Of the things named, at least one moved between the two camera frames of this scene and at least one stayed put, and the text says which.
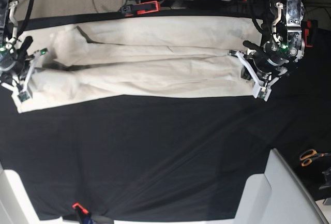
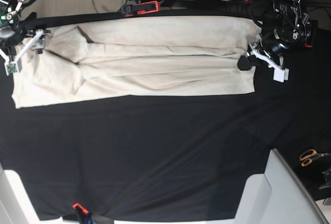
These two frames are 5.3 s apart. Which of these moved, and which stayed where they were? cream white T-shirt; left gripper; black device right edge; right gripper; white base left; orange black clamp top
Moved: right gripper; left gripper
Stayed: orange black clamp top; white base left; black device right edge; cream white T-shirt
